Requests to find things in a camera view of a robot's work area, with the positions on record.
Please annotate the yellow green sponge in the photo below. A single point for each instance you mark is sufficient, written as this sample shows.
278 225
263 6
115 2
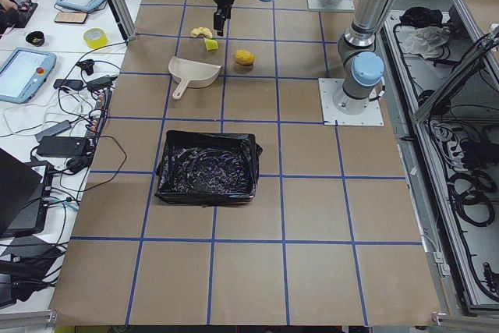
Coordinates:
211 44

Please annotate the beige plastic dustpan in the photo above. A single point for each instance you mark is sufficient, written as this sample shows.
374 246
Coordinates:
187 73

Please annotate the bin with black bag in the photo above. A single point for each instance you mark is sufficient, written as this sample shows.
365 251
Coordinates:
208 169

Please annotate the yellow toy potato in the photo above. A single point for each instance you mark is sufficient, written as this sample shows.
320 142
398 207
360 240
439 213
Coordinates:
244 57

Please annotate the yellow tape roll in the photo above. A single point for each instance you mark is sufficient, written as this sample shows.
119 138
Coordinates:
95 38

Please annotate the black power strip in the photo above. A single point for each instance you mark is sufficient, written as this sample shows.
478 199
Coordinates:
98 116

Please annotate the brown wooden phone case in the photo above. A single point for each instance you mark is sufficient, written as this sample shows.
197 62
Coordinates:
71 17

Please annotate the black power adapter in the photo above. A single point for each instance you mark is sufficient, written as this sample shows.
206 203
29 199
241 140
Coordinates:
62 146

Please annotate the white crumpled cloth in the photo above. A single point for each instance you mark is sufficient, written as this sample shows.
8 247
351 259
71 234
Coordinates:
427 42

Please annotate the blue teach pendant near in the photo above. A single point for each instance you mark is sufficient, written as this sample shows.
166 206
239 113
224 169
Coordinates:
23 73

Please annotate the black laptop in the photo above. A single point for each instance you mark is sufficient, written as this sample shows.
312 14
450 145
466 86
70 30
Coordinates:
25 189

